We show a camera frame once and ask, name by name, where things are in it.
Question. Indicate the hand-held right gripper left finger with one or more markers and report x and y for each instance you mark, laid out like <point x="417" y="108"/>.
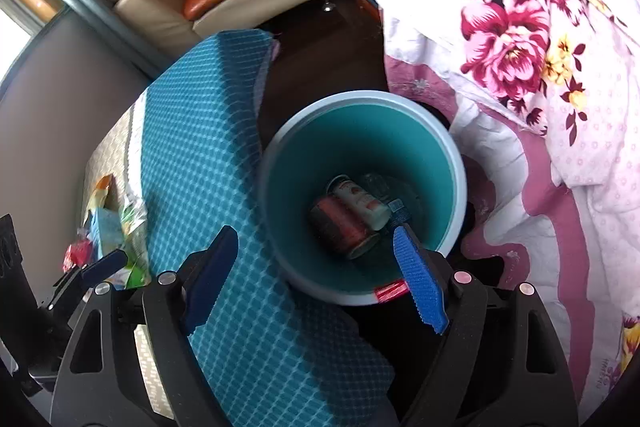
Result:
<point x="211" y="279"/>

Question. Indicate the white red can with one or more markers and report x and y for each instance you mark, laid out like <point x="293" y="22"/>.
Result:
<point x="362" y="202"/>

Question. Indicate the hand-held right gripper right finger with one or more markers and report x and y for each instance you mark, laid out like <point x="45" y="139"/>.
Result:
<point x="417" y="279"/>

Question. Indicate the green clear plastic bag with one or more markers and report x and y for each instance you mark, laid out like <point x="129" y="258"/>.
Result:
<point x="135" y="237"/>

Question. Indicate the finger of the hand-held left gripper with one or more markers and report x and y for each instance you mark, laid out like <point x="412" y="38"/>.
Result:
<point x="106" y="266"/>

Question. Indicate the orange snack packet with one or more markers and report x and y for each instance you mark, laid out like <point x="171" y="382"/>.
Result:
<point x="97" y="189"/>

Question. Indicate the clear bottle with blue label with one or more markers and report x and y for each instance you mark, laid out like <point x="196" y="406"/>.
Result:
<point x="398" y="210"/>

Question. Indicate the red snack packet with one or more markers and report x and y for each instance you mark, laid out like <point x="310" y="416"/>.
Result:
<point x="77" y="254"/>

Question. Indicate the window with wooden frame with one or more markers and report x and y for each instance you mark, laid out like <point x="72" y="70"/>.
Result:
<point x="20" y="7"/>

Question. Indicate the floral blanket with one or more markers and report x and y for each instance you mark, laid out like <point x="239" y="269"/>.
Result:
<point x="500" y="7"/>

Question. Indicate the pale blue packet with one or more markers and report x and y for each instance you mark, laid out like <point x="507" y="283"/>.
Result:
<point x="107" y="232"/>

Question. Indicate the dark red can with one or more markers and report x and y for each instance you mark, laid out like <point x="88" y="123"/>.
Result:
<point x="339" y="223"/>

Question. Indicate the teal patterned tablecloth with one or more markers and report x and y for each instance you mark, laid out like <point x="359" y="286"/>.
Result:
<point x="200" y="132"/>

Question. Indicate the grey teal trash bin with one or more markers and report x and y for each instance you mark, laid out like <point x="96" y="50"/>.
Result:
<point x="360" y="142"/>

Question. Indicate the pink white bed sheet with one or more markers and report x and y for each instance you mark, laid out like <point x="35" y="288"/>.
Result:
<point x="545" y="217"/>

